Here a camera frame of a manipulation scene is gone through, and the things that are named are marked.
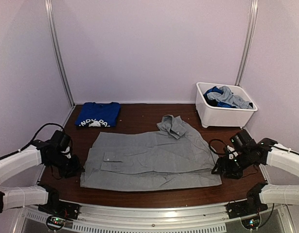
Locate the left aluminium frame post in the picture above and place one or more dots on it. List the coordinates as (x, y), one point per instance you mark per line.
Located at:
(57, 52)

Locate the aluminium front rail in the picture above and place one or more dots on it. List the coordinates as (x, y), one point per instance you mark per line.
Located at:
(213, 218)

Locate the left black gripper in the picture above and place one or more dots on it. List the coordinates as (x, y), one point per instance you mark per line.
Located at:
(76, 167)

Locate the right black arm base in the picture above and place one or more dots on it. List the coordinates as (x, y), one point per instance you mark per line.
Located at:
(246, 206)

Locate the aluminium frame post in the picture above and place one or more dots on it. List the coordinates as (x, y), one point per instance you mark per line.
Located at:
(252, 20)
(57, 52)

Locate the right aluminium frame post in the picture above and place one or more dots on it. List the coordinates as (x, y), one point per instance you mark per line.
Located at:
(252, 20)

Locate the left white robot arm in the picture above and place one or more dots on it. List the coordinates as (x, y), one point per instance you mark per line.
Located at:
(55, 152)

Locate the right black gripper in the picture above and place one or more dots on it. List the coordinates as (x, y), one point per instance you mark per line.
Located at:
(222, 164)

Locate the white plastic laundry bin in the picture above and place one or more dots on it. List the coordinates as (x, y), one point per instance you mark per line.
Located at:
(219, 116)

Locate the blue t-shirt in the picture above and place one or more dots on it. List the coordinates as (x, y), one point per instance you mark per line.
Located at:
(102, 115)

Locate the light grey-blue garment in bin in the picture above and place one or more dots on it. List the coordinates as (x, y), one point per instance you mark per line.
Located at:
(241, 103)

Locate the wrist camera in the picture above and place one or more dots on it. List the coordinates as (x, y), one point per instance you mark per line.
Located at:
(230, 152)
(68, 152)

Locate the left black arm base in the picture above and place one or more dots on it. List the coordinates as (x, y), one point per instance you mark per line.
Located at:
(57, 207)

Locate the grey garment pile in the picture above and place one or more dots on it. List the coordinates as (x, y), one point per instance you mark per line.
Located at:
(174, 157)

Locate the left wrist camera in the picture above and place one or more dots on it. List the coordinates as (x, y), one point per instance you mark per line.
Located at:
(68, 152)

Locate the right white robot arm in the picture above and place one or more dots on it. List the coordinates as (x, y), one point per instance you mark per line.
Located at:
(245, 152)

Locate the blue garment in bin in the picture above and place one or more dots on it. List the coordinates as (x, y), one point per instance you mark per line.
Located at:
(220, 97)

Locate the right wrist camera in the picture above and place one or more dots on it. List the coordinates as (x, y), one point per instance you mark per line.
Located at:
(230, 152)

